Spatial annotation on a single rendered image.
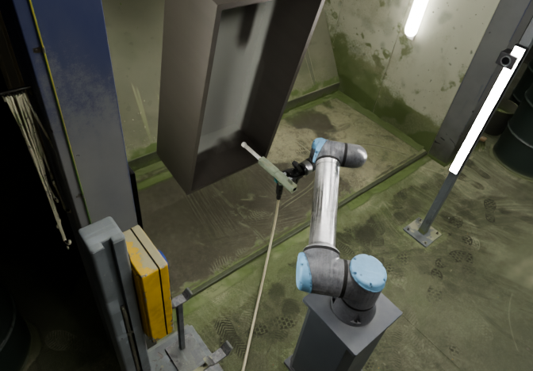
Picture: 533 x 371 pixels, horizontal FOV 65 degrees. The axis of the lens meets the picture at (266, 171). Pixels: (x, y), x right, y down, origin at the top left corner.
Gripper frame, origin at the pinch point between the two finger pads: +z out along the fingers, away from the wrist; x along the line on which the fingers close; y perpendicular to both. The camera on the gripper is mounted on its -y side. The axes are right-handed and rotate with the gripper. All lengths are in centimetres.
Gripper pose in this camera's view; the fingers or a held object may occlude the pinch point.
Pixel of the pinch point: (279, 181)
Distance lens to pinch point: 248.2
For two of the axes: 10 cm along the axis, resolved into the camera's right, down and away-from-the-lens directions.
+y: -1.0, 6.8, 7.2
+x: -6.5, -5.9, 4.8
